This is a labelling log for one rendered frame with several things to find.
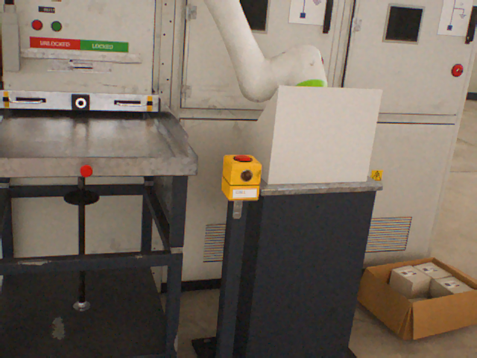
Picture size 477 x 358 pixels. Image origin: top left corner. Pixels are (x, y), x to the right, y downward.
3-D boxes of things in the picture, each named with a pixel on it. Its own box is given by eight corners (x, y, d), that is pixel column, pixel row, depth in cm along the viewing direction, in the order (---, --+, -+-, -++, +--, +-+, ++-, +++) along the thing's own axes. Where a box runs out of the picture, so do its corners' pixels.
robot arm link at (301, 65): (291, 115, 191) (280, 68, 198) (334, 100, 186) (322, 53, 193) (278, 98, 179) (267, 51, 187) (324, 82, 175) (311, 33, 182)
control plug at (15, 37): (19, 71, 173) (17, 13, 167) (3, 71, 172) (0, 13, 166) (21, 68, 180) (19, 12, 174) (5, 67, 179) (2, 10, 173)
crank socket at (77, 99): (89, 110, 190) (89, 95, 189) (71, 110, 188) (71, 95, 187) (89, 108, 193) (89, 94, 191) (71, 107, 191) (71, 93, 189)
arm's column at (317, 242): (307, 327, 232) (332, 161, 209) (343, 374, 205) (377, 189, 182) (215, 339, 218) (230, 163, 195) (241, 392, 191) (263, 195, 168)
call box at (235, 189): (258, 201, 142) (262, 163, 139) (229, 201, 140) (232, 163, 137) (249, 189, 150) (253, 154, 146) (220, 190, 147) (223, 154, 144)
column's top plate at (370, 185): (334, 159, 210) (335, 155, 209) (382, 190, 181) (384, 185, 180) (226, 162, 195) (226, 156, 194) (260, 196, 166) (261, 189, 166)
